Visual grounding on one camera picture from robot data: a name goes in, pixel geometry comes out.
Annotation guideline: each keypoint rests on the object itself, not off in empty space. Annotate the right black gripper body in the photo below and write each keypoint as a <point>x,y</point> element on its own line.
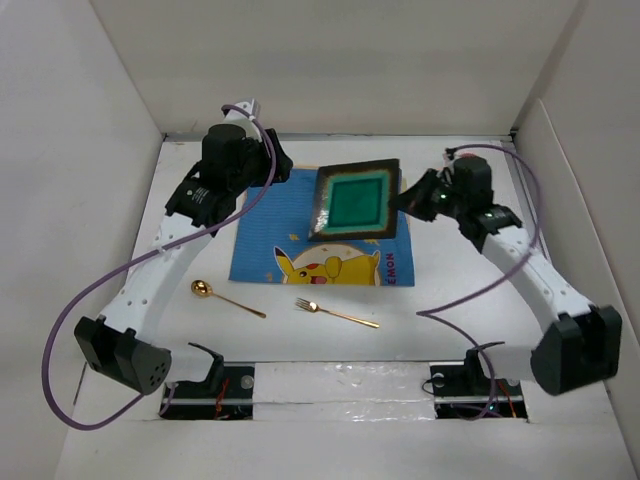
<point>435,195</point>

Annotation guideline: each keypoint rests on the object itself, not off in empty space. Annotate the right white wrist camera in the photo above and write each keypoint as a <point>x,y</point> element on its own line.
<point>450,155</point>

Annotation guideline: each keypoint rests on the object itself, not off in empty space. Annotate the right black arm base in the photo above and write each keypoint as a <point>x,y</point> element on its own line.
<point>460,390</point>

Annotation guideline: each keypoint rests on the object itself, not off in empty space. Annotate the green square ceramic plate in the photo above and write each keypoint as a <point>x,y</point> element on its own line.
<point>352,201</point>

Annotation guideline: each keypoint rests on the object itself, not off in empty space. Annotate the gold spoon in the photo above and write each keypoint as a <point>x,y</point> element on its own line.
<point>203,289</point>

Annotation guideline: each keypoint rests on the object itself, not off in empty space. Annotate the blue yellow Pikachu cloth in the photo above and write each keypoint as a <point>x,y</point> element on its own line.
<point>272,245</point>

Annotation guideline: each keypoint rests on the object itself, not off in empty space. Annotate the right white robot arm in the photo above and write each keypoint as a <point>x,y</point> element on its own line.
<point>580,343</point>

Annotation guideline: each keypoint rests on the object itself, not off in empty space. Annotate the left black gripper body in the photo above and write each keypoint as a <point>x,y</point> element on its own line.
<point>256,169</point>

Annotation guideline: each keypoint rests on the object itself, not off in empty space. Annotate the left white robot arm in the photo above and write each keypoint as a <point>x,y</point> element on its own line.
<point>120,343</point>

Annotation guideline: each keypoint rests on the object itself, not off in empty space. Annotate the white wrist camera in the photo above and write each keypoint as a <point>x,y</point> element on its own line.
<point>242,114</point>
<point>450,155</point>

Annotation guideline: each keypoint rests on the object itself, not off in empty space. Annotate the gold fork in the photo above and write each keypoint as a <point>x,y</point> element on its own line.
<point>313,307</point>

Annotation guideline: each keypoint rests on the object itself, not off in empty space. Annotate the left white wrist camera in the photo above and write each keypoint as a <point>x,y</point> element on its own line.
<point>242,114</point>

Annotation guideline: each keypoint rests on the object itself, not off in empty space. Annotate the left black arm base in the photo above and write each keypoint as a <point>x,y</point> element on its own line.
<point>224,394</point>

